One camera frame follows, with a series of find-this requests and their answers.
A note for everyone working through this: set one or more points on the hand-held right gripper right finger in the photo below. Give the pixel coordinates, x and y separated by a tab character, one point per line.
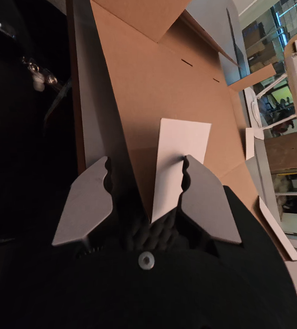
210	205

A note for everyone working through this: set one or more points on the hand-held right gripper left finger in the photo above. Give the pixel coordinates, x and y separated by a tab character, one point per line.
84	203

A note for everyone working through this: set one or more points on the white and brown cardboard box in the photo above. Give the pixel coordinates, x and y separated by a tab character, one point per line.
143	90

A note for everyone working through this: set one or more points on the brown cardboard carton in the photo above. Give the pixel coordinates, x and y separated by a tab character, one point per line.
287	151

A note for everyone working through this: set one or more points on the white rounded board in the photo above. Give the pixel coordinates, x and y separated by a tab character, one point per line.
256	110

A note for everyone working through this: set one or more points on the shiny metal clip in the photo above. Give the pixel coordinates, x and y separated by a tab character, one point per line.
39	77

